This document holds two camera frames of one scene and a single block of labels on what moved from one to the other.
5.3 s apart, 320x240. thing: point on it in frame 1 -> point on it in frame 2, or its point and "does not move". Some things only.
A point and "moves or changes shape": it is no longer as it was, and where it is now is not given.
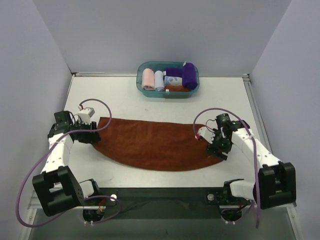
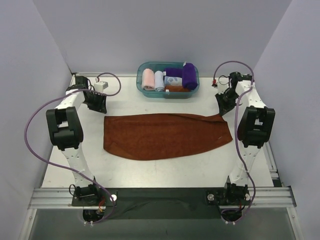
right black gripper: (217, 149) -> (225, 102)
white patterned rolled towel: (173, 80) does not move
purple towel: (189, 76) does not move
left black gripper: (88, 135) -> (96, 100)
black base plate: (162, 203) does not move
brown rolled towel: (176, 88) does not move
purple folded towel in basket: (174, 71) does not move
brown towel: (152, 145) moves or changes shape
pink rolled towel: (148, 79) does not move
